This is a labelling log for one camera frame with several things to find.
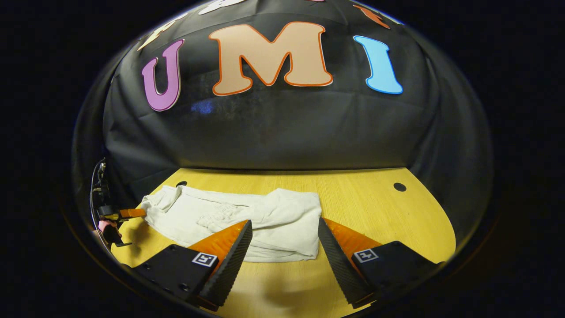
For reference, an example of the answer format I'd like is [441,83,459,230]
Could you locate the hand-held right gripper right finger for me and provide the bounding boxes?
[318,217,444,309]

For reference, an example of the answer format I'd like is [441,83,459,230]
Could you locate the black backdrop cloth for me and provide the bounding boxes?
[73,0,494,239]

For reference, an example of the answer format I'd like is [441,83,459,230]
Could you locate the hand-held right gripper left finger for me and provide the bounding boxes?
[132,220,253,311]

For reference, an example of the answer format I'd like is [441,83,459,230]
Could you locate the white jeans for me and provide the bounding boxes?
[140,185,323,263]

